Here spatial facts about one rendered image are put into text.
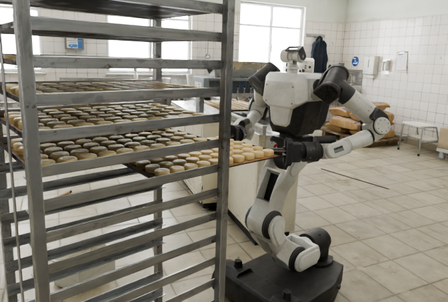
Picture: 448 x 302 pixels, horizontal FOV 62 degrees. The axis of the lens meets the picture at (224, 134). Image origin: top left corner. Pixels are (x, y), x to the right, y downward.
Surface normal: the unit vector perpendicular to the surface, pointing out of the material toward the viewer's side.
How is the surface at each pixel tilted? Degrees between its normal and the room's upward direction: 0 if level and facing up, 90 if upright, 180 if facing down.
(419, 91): 90
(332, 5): 90
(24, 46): 90
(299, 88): 85
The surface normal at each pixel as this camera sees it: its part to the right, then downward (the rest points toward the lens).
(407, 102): -0.91, 0.06
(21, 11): 0.65, 0.18
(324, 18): 0.41, 0.19
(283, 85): -0.76, 0.11
